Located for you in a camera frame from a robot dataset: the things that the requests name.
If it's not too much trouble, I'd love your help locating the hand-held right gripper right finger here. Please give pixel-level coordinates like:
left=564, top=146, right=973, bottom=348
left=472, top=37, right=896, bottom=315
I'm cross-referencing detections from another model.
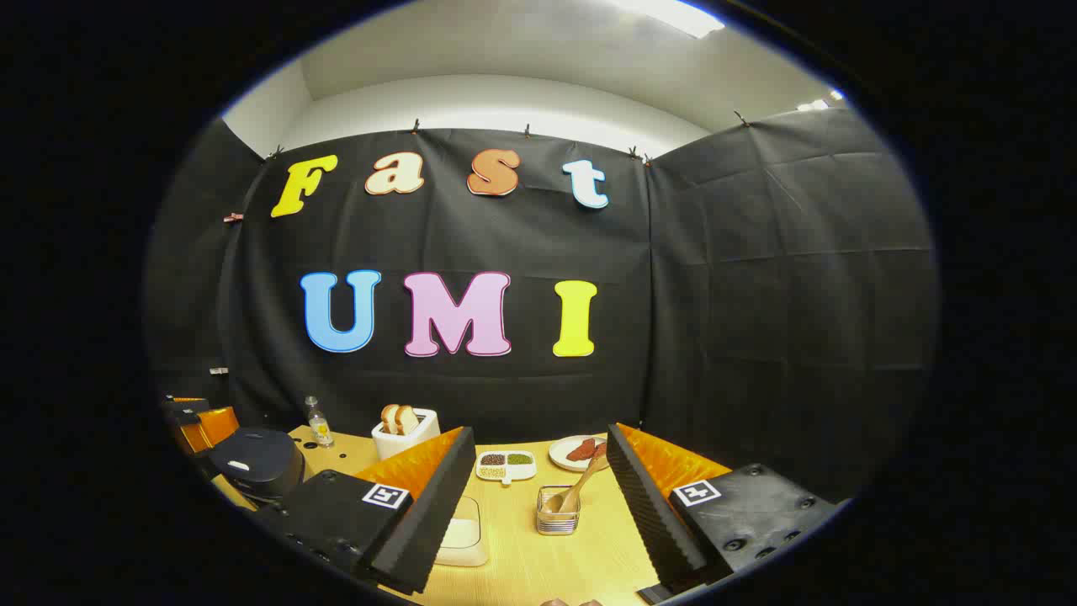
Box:
left=606, top=423, right=846, bottom=605

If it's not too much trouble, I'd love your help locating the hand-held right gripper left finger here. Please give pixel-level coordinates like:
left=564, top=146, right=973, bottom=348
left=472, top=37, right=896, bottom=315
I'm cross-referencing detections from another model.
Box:
left=252, top=426, right=477, bottom=597

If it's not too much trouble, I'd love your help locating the black rice cooker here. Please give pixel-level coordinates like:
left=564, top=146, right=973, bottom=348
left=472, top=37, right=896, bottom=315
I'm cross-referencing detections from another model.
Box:
left=192, top=427, right=306, bottom=510

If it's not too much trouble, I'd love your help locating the wooden spoon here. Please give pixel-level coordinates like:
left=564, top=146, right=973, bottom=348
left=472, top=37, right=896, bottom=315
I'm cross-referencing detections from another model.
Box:
left=543, top=449, right=610, bottom=515

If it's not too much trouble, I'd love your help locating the white toaster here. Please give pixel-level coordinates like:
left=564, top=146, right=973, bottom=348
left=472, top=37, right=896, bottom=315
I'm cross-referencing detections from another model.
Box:
left=371, top=408, right=441, bottom=461

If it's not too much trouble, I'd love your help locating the white divided grain dish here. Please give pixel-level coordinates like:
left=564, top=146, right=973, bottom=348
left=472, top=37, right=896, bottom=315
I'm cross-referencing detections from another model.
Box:
left=475, top=450, right=538, bottom=485

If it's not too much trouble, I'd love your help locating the clear plastic bottle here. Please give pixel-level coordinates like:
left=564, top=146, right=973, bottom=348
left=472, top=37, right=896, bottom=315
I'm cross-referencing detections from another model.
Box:
left=305, top=396, right=335, bottom=448

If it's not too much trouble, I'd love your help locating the small white plate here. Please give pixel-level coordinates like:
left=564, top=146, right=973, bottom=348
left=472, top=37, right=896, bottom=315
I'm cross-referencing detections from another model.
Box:
left=549, top=434, right=608, bottom=472

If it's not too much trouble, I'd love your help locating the black backdrop cloth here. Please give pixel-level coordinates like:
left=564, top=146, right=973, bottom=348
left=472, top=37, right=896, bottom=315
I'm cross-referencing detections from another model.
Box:
left=145, top=105, right=939, bottom=506

